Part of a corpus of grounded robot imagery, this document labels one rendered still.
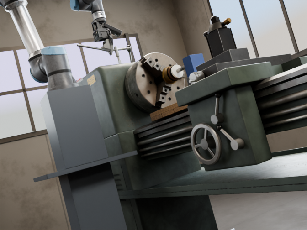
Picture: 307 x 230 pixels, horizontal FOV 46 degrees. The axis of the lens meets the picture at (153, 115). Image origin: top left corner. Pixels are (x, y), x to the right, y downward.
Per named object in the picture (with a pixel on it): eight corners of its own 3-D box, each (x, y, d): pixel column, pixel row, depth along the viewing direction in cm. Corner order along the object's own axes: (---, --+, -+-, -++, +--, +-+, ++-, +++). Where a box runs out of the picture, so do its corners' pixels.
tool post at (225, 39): (212, 59, 147) (205, 36, 147) (225, 57, 151) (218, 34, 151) (224, 53, 140) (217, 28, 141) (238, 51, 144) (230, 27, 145)
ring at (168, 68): (157, 69, 191) (166, 64, 183) (171, 67, 196) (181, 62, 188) (161, 86, 190) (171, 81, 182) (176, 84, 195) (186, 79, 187)
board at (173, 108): (151, 121, 179) (149, 113, 179) (205, 109, 199) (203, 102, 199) (187, 107, 154) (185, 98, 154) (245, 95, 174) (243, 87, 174)
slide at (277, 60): (188, 89, 143) (186, 78, 144) (261, 76, 167) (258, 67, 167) (219, 75, 128) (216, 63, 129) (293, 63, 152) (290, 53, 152)
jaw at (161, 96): (161, 88, 200) (159, 108, 196) (153, 85, 197) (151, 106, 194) (172, 82, 191) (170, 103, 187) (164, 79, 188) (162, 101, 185)
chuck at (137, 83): (130, 111, 193) (125, 55, 199) (179, 112, 210) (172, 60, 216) (138, 107, 186) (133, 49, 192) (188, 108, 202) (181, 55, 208)
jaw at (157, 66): (152, 80, 198) (137, 64, 195) (156, 74, 200) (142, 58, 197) (163, 74, 188) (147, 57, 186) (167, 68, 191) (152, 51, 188)
